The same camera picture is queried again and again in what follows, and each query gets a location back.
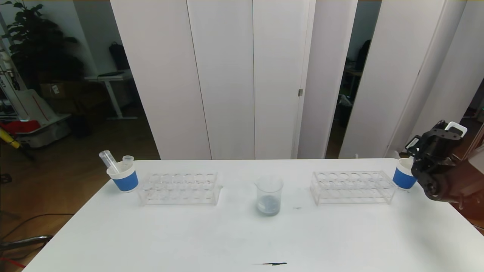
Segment test tube with red pigment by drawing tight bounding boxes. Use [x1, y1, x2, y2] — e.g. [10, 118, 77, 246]
[99, 150, 119, 174]

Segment clear plastic beaker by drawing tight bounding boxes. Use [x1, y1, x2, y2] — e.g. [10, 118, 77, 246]
[254, 174, 284, 216]

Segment clear acrylic test tube rack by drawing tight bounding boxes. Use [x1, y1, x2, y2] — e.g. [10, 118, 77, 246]
[310, 171, 397, 205]
[139, 172, 223, 206]

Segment white folding partition screen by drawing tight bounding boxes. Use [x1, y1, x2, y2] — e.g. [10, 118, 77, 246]
[338, 0, 484, 158]
[111, 0, 358, 160]

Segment blue white paper cup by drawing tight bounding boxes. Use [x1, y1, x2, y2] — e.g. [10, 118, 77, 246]
[106, 162, 139, 193]
[392, 158, 418, 189]

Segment white desk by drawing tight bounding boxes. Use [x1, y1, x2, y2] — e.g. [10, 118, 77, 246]
[85, 72, 138, 122]

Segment black backpack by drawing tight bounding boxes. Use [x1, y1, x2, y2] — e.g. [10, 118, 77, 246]
[110, 43, 132, 73]

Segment black office chair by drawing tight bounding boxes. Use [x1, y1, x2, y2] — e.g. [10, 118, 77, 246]
[354, 41, 371, 73]

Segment brown cardboard box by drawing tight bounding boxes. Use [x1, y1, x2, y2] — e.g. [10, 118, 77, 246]
[40, 82, 76, 100]

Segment white machine with base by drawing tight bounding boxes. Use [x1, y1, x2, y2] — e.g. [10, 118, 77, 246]
[0, 36, 72, 150]

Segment dark green potted plant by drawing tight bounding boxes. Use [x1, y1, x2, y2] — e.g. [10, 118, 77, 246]
[2, 0, 85, 91]

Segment red object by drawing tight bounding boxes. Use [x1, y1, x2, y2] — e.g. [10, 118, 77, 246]
[0, 121, 41, 136]

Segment yellow tool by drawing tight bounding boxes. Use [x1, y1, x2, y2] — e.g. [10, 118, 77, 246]
[0, 127, 21, 150]

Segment metal chair leg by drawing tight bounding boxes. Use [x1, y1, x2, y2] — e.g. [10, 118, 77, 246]
[0, 235, 54, 252]

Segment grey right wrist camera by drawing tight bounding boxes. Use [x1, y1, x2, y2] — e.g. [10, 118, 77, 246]
[444, 121, 468, 137]

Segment black floor cable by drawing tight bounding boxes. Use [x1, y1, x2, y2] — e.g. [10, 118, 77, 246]
[0, 214, 75, 242]

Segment red floor cable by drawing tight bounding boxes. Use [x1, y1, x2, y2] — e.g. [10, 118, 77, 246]
[0, 257, 27, 269]

